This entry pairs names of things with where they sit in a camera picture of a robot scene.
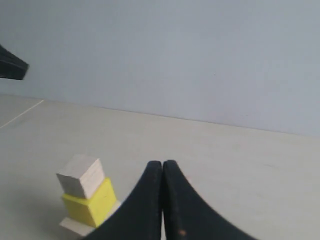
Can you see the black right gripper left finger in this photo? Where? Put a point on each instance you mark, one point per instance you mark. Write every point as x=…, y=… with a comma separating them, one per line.
x=140, y=216

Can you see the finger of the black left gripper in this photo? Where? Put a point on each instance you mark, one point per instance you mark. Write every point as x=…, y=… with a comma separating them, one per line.
x=12, y=67

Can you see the yellow cube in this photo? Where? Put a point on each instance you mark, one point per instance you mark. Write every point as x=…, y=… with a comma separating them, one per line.
x=94, y=210

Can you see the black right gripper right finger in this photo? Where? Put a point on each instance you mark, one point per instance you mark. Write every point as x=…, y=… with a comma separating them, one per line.
x=187, y=216

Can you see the large wooden cube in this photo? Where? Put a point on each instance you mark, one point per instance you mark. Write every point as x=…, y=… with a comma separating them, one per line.
x=81, y=229

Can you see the medium wooden cube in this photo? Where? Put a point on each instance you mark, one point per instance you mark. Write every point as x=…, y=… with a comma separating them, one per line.
x=81, y=176

